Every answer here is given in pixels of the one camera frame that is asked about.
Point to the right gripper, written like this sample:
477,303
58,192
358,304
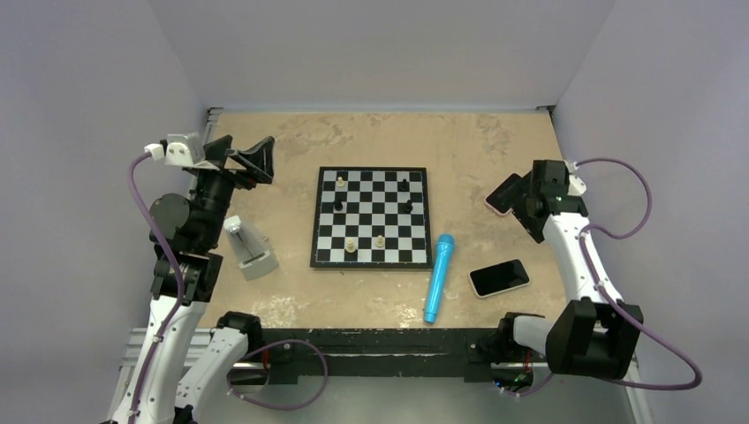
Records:
528,223

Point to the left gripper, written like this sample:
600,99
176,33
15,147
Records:
256,162

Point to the white phone case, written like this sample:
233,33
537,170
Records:
475,291

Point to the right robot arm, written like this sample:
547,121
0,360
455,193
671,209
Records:
597,332

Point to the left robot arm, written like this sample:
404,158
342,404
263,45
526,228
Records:
185,230

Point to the phone in pink case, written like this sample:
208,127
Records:
501,198

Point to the blue toy microphone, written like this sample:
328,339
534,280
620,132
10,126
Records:
443,251

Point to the black chess piece top right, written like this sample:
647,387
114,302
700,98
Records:
403,186

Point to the black white chessboard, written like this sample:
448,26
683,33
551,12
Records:
372,206

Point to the white chess piece bottom left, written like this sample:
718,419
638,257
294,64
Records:
350,245

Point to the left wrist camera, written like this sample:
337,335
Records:
184,149

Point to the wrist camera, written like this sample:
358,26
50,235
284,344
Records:
184,149
576,186

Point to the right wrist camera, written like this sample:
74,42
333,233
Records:
576,186

